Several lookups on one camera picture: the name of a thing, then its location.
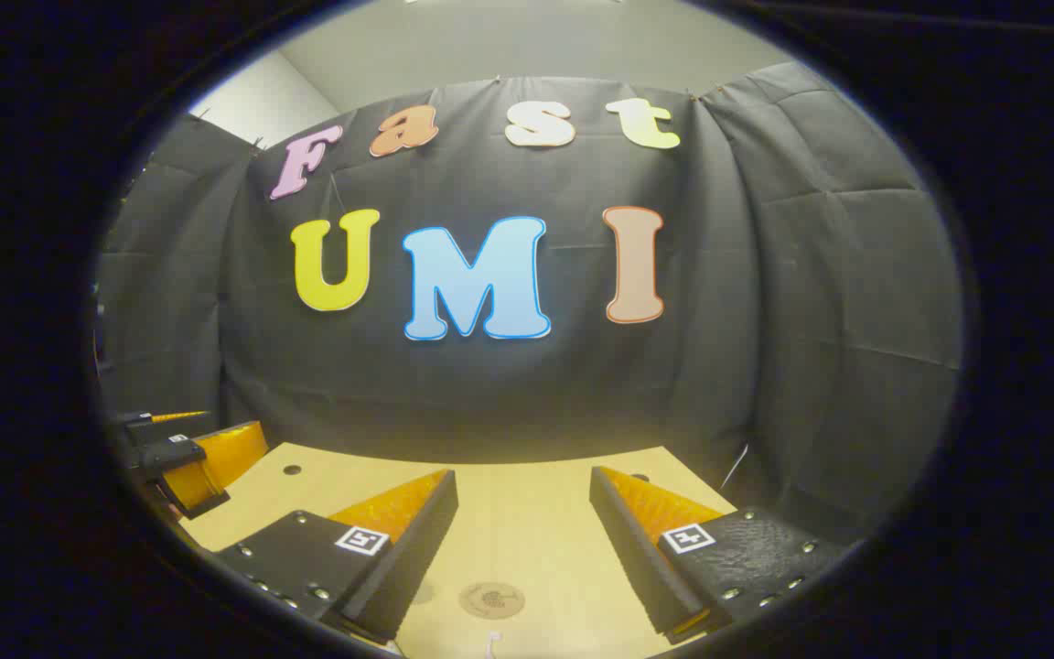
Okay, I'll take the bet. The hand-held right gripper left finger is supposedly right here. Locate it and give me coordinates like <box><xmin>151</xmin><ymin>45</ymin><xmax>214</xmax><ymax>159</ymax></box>
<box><xmin>213</xmin><ymin>469</ymin><xmax>459</xmax><ymax>643</ymax></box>

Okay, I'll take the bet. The wooden desktop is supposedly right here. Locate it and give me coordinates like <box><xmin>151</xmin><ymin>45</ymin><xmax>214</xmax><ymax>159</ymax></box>
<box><xmin>177</xmin><ymin>442</ymin><xmax>738</xmax><ymax>659</ymax></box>

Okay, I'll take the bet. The round cork coaster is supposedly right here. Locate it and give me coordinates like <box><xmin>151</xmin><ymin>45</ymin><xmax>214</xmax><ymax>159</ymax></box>
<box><xmin>459</xmin><ymin>582</ymin><xmax>526</xmax><ymax>621</ymax></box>

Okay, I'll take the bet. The black backdrop cloth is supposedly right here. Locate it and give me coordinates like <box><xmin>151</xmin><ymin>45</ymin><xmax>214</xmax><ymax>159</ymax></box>
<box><xmin>92</xmin><ymin>59</ymin><xmax>965</xmax><ymax>550</ymax></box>

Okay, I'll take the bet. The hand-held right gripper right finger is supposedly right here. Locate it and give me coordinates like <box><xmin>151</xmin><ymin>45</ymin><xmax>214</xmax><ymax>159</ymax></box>
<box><xmin>589</xmin><ymin>465</ymin><xmax>862</xmax><ymax>646</ymax></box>

